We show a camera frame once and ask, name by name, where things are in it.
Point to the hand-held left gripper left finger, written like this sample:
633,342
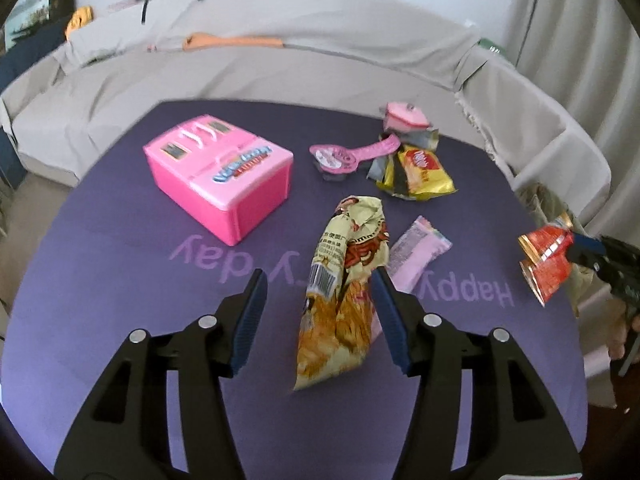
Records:
250,320

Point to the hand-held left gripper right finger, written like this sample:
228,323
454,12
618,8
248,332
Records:
392,320

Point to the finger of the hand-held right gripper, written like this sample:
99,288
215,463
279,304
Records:
587,247

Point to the red gold snack pack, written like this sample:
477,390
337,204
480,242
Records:
545,255

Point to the yellow orange noodle packet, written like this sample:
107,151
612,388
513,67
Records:
340,310

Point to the person's right hand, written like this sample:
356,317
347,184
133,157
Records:
625,335

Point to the pink snack wrapper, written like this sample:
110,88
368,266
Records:
420,250

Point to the purple printed mat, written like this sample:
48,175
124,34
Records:
125,285

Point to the pink toy box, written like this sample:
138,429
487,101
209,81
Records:
220,185

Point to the yellow snack packet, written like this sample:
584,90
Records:
425,170

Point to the pink spoon-shaped jelly cup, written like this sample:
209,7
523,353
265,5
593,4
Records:
335,157

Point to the pink hexagonal jelly cup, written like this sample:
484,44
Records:
405,115

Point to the beige curtain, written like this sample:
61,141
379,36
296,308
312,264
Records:
575,35

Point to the green box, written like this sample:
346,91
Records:
495,50

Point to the beige covered sofa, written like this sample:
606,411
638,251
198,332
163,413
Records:
250,75

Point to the orange back scratcher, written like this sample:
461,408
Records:
230,41

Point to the yellow cloth item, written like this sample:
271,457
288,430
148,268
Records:
79,20

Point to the dark blue cloth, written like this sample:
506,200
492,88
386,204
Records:
30,47

